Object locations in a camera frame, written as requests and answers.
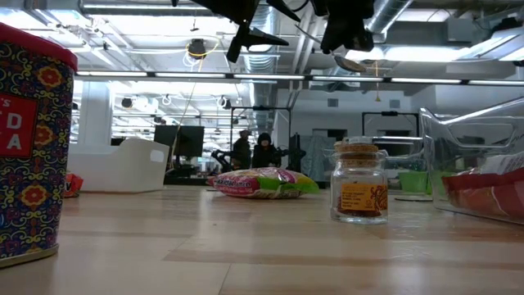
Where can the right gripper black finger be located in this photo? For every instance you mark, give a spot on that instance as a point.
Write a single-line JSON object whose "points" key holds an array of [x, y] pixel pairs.
{"points": [[337, 34], [363, 34]]}

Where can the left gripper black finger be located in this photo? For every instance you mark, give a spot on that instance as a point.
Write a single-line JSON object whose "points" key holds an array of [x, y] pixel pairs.
{"points": [[262, 37], [238, 43]]}

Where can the metal spoon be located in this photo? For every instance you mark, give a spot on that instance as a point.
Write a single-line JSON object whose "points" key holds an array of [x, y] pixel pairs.
{"points": [[350, 64]]}

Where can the pink green ramen packet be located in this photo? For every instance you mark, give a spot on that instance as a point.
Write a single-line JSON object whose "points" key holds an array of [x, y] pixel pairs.
{"points": [[262, 184]]}

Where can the silver red snack packet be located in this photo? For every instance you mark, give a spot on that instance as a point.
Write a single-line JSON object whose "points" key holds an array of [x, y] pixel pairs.
{"points": [[507, 163]]}

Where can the red yellow ramen packet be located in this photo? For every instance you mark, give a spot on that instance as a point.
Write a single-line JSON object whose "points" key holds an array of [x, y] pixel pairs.
{"points": [[483, 196]]}

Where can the orange snack packet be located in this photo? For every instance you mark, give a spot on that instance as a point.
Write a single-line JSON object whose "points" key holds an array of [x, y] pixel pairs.
{"points": [[73, 185]]}

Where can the LED light bar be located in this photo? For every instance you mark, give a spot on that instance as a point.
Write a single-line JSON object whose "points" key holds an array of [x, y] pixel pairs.
{"points": [[266, 76]]}

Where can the person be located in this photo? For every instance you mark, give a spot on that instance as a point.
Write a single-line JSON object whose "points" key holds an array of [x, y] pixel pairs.
{"points": [[264, 155], [242, 151]]}

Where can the black monitor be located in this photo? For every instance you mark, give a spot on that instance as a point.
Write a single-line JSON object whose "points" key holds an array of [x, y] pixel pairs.
{"points": [[188, 141]]}

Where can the large clear plastic bin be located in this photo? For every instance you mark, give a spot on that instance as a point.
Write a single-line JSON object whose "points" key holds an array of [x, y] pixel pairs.
{"points": [[434, 164]]}

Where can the green plastic bowl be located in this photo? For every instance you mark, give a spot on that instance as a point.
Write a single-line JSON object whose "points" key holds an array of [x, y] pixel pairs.
{"points": [[413, 182]]}

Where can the white pillar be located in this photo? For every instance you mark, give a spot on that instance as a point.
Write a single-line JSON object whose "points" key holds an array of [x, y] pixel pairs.
{"points": [[95, 123]]}

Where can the small cork-lid glass jar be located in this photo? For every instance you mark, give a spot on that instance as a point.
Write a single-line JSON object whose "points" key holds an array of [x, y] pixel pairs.
{"points": [[358, 205]]}

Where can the white plastic bin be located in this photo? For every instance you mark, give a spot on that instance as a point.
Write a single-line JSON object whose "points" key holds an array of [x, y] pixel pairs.
{"points": [[118, 168]]}

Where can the patterned red-lid spice tin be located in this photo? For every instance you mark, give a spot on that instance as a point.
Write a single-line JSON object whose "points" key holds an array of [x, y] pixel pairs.
{"points": [[32, 184]]}

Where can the slanted silver ventilation duct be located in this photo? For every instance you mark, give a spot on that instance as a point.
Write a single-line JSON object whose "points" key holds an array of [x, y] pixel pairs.
{"points": [[389, 12]]}

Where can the black rig camera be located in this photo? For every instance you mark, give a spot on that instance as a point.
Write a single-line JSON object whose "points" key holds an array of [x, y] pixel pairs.
{"points": [[197, 49]]}

